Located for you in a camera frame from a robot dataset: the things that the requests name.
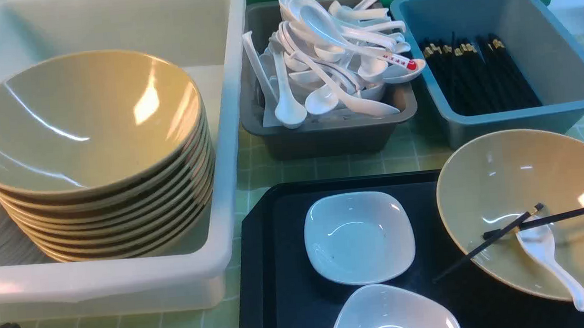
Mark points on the white square dish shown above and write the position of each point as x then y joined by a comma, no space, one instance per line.
359,238

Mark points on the black chopstick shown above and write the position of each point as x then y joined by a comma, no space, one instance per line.
546,220
494,236

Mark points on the tan noodle bowl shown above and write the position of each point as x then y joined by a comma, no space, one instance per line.
493,179

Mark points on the white soup spoon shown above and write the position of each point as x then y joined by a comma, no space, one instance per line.
539,244

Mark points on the stack of tan bowls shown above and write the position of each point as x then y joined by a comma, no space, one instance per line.
104,155

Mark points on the black serving tray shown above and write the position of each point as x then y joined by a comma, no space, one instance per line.
280,289

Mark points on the large white plastic tub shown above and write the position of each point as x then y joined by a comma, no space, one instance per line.
204,38

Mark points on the grey spoon bin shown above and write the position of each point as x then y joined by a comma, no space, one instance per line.
322,139

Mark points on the pile of white spoons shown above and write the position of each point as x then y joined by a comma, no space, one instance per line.
305,80

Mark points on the red labelled white spoon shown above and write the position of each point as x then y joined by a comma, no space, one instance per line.
401,69

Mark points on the bundle of black chopsticks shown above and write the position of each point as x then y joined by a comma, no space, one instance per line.
478,77

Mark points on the blue chopstick bin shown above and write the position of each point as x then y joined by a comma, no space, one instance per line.
545,52

